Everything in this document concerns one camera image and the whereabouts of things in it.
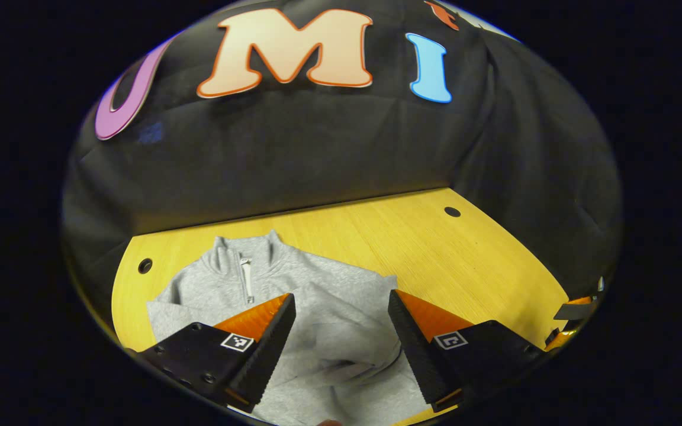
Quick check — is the grey zip-neck sweatshirt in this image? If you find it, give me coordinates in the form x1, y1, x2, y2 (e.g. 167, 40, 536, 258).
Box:
147, 230, 436, 426

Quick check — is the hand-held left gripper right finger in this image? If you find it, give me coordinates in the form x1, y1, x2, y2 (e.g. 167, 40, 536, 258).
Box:
387, 290, 549, 413

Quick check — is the black backdrop cloth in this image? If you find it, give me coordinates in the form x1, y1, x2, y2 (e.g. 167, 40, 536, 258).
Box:
62, 0, 623, 308

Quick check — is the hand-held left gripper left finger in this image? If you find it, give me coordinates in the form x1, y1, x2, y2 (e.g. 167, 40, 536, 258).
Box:
128, 293, 297, 414

